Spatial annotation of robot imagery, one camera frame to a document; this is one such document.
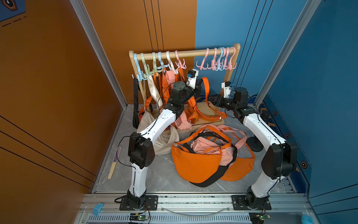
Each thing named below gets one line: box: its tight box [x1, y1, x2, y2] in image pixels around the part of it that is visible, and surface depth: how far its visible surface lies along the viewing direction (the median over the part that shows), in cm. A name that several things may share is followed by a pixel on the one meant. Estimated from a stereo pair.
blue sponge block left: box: [92, 202, 104, 217], surface depth 73 cm
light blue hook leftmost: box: [133, 53, 149, 82], surface depth 68 cm
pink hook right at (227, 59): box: [224, 47, 230, 70], surface depth 70 cm
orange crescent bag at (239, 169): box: [220, 156, 256, 182], surface depth 84 cm
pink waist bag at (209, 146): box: [190, 136, 234, 166], surface depth 86 cm
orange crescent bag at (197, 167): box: [171, 126, 233, 184], surface depth 82 cm
